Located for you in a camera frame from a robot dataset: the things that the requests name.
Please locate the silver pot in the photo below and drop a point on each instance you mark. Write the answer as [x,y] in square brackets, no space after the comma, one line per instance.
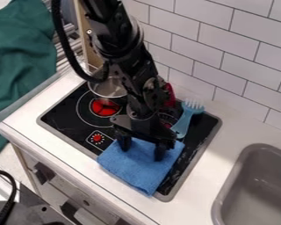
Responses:
[107,87]

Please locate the blue toy fork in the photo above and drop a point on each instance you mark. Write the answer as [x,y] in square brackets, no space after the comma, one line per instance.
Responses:
[186,118]

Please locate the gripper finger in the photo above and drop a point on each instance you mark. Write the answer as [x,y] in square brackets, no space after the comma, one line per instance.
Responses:
[124,143]
[161,152]

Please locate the red toy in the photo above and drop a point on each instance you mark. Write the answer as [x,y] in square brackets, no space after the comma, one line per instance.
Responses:
[170,95]

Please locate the blue cloth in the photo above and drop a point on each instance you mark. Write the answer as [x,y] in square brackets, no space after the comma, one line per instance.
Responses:
[141,167]

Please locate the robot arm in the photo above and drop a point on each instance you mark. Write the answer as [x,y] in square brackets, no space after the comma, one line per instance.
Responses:
[115,32]

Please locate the green cloth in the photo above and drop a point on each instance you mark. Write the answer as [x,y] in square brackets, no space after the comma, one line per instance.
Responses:
[17,58]

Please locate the toy stove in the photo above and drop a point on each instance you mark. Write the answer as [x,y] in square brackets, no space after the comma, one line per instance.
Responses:
[107,123]

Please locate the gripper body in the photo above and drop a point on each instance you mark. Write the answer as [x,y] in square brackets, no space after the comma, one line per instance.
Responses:
[146,123]

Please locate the toy sink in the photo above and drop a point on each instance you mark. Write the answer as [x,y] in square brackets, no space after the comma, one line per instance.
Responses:
[256,187]

